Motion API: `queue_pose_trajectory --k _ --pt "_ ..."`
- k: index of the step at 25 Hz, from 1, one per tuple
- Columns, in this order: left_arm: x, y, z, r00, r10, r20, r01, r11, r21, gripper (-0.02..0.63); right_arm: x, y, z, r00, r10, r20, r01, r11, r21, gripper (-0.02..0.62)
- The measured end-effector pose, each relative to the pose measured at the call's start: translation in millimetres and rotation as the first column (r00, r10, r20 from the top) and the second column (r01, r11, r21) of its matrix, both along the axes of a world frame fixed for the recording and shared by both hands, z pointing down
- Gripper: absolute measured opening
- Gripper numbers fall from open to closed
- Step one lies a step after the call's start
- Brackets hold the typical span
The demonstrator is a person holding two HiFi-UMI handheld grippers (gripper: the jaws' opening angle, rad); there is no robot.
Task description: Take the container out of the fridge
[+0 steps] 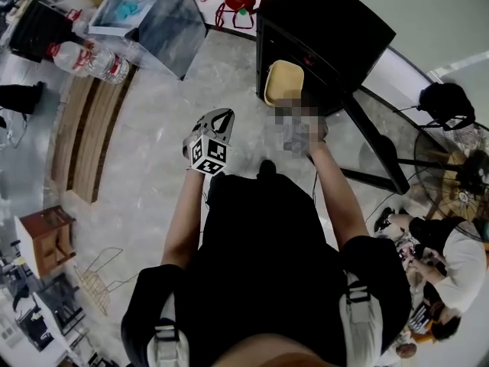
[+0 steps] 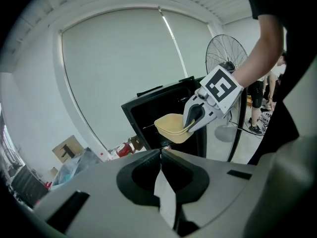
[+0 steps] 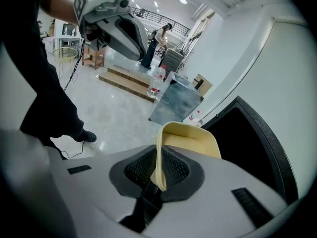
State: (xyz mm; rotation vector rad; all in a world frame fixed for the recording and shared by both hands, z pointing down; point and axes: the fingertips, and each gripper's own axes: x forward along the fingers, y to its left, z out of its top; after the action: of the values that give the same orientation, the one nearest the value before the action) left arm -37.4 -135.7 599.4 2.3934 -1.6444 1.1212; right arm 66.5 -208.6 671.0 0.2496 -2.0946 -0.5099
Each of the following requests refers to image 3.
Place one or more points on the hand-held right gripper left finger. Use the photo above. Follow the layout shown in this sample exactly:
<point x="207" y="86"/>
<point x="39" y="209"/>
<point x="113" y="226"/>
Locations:
<point x="86" y="195"/>

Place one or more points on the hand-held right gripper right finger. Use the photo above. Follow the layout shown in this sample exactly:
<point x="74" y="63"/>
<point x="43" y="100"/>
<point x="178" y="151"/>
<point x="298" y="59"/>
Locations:
<point x="223" y="207"/>

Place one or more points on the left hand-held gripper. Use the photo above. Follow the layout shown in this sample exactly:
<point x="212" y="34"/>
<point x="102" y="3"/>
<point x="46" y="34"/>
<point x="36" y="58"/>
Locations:
<point x="104" y="7"/>

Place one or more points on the yellow container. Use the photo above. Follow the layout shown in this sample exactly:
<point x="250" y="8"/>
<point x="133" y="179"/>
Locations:
<point x="193" y="137"/>

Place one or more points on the black cabinet fridge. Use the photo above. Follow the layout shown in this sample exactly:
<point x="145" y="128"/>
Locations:
<point x="272" y="137"/>

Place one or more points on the person's left forearm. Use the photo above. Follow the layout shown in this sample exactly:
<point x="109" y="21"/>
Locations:
<point x="59" y="4"/>

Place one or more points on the brown wooden side table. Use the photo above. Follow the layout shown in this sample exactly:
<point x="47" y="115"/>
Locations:
<point x="94" y="56"/>

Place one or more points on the black balcony railing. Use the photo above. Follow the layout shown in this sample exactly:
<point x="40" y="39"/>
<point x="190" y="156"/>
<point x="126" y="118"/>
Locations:
<point x="161" y="18"/>

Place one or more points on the wooden step platform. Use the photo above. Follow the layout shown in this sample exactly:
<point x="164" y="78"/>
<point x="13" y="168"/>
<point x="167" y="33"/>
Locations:
<point x="123" y="80"/>

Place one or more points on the gray metal cabinet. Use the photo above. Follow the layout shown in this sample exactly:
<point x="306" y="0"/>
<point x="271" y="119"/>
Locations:
<point x="172" y="59"/>

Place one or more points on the person's black right shoe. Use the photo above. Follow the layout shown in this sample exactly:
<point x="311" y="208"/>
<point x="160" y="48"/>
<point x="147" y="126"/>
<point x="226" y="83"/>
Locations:
<point x="86" y="136"/>

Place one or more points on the large clear water bottle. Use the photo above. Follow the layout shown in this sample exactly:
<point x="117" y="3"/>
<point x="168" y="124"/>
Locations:
<point x="156" y="83"/>

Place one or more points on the clear plastic storage bin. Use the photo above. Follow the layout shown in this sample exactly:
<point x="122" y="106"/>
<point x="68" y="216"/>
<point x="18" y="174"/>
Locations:
<point x="175" y="100"/>

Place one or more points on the small white red-capped bottle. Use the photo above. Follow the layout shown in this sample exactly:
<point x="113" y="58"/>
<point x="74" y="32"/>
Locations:
<point x="196" y="120"/>

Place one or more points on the large cardboard box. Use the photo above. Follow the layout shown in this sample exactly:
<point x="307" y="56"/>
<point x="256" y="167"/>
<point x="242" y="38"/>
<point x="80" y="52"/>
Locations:
<point x="204" y="83"/>

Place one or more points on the person's black clothed body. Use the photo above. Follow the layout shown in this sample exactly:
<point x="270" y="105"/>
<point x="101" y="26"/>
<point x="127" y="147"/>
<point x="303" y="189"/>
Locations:
<point x="37" y="88"/>

